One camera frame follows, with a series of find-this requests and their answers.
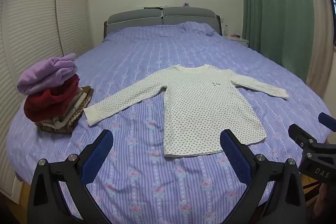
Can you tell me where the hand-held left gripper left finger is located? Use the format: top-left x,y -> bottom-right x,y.
28,130 -> 114,224

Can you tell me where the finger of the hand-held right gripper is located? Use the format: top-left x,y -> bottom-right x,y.
318,112 -> 336,133
288,123 -> 319,152

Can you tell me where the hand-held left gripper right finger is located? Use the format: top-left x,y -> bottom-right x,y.
219,129 -> 306,224

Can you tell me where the white polka dot sweater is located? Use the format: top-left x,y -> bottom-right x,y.
83,64 -> 290,158

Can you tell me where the person's right hand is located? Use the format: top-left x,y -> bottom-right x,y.
316,183 -> 336,224

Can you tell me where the bed with purple floral bedspread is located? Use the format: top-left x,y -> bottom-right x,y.
5,21 -> 332,224

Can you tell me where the brown patterned folded garment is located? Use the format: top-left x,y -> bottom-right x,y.
35,86 -> 94,134

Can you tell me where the cream folded garment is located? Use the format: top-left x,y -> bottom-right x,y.
42,90 -> 91,128

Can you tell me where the red folded garment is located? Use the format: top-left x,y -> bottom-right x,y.
24,74 -> 80,123

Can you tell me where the purple folded garment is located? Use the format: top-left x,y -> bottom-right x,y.
17,53 -> 78,95

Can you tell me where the white nightstand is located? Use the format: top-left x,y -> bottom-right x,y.
226,34 -> 249,48

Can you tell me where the green curtain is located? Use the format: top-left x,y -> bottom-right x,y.
238,0 -> 315,81

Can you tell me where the grey padded headboard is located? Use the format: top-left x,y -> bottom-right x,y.
104,7 -> 223,41

